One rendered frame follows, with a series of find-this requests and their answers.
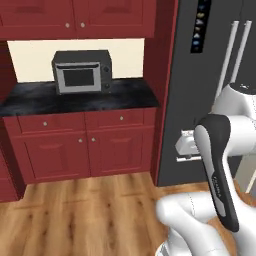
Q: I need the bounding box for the red corner cupboard run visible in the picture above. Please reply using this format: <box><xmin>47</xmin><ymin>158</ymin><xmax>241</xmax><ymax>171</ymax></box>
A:
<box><xmin>0</xmin><ymin>40</ymin><xmax>28</xmax><ymax>204</ymax></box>

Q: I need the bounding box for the dark grey microwave oven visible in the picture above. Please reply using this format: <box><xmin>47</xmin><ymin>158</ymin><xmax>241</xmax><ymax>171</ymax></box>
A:
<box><xmin>51</xmin><ymin>49</ymin><xmax>114</xmax><ymax>96</ymax></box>

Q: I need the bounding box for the long white fridge handle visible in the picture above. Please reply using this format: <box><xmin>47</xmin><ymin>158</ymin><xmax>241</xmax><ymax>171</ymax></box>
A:
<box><xmin>214</xmin><ymin>20</ymin><xmax>240</xmax><ymax>101</ymax></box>
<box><xmin>229</xmin><ymin>20</ymin><xmax>253</xmax><ymax>85</ymax></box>

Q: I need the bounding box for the dark grey fridge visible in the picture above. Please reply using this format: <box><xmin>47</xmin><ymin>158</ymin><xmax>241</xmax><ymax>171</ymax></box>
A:
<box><xmin>157</xmin><ymin>0</ymin><xmax>256</xmax><ymax>188</ymax></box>

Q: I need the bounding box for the grey microwave door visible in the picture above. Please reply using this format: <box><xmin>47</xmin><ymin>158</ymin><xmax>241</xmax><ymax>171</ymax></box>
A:
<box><xmin>54</xmin><ymin>62</ymin><xmax>103</xmax><ymax>95</ymax></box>

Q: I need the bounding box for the red drawer front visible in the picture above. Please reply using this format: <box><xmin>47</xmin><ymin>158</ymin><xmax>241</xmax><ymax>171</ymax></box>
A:
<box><xmin>84</xmin><ymin>107</ymin><xmax>157</xmax><ymax>130</ymax></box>
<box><xmin>16</xmin><ymin>112</ymin><xmax>87</xmax><ymax>135</ymax></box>

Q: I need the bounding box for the red wall cupboard door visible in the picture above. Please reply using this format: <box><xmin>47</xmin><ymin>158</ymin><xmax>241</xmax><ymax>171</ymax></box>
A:
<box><xmin>73</xmin><ymin>0</ymin><xmax>157</xmax><ymax>40</ymax></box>
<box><xmin>0</xmin><ymin>0</ymin><xmax>76</xmax><ymax>40</ymax></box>

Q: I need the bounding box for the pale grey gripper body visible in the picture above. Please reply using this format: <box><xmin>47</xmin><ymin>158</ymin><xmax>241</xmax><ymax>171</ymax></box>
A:
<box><xmin>175</xmin><ymin>134</ymin><xmax>203</xmax><ymax>164</ymax></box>

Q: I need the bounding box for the red base cupboard door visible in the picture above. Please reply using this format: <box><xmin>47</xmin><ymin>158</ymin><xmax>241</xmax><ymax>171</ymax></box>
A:
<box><xmin>20</xmin><ymin>131</ymin><xmax>92</xmax><ymax>184</ymax></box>
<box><xmin>86</xmin><ymin>125</ymin><xmax>157</xmax><ymax>178</ymax></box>

